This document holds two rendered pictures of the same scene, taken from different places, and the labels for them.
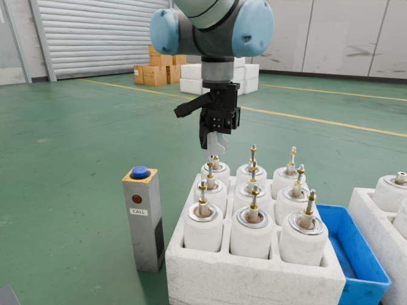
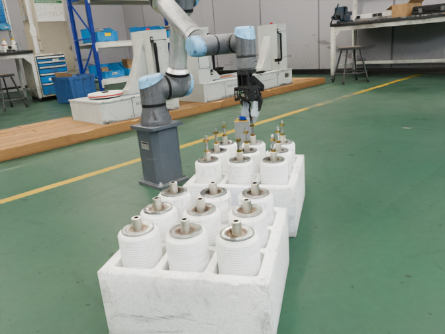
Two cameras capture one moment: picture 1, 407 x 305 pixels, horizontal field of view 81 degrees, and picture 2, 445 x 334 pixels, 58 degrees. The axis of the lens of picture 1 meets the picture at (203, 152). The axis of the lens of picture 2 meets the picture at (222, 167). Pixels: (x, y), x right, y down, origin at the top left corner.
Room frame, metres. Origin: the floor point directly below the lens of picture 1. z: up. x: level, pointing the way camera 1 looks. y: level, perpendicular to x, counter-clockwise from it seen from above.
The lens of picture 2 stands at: (0.65, -1.59, 0.65)
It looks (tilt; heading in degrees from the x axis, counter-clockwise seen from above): 17 degrees down; 97
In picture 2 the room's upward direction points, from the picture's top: 5 degrees counter-clockwise
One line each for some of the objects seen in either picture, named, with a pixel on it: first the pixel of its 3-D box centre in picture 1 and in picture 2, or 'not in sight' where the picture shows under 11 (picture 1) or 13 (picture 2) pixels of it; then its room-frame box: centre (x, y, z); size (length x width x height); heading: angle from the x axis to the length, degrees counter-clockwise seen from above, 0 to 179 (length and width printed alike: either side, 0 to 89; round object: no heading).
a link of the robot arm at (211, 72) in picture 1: (217, 71); (247, 63); (0.58, -0.03, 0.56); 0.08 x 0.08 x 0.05
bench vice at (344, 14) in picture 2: not in sight; (341, 14); (1.69, 4.26, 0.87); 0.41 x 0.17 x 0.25; 51
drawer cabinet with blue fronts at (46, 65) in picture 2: not in sight; (47, 76); (-2.81, 4.62, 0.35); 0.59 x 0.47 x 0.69; 141
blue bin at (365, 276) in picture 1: (340, 251); not in sight; (0.53, -0.40, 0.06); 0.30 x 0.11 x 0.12; 171
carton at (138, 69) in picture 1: (145, 74); not in sight; (4.38, 1.02, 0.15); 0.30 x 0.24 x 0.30; 140
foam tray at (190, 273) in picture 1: (248, 234); (249, 190); (0.56, -0.14, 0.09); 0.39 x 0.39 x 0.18; 80
